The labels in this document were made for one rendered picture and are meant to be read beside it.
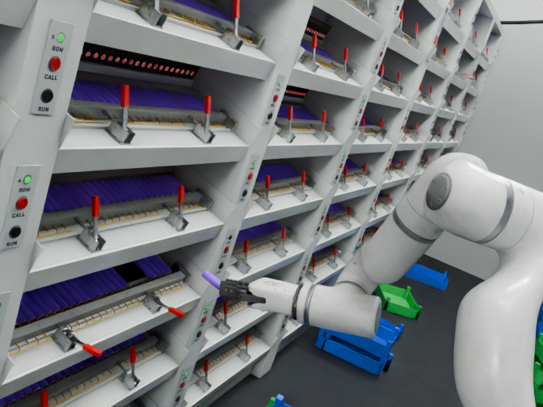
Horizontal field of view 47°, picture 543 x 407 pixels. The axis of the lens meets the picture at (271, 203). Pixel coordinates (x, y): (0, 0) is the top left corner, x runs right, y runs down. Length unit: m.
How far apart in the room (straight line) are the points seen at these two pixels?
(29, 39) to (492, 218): 0.63
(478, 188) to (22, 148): 0.60
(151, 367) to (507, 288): 0.94
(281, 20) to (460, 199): 0.71
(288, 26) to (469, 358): 0.84
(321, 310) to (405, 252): 0.23
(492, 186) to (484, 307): 0.16
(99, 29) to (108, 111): 0.20
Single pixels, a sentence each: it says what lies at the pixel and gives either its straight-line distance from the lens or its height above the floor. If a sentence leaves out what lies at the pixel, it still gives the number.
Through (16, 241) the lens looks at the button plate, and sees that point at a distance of 0.93.
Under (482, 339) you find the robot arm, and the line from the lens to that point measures 0.84.
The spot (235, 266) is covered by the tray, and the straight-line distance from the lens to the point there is 1.75.
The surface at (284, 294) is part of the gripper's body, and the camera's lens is 1.25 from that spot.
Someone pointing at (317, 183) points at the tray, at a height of 0.75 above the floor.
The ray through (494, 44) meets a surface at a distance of 4.84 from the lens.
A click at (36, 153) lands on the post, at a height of 0.90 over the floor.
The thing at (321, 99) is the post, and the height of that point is 1.02.
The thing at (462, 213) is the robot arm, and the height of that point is 1.01.
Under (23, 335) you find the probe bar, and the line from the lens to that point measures 1.14.
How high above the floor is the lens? 1.13
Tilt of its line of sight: 14 degrees down
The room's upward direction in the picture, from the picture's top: 19 degrees clockwise
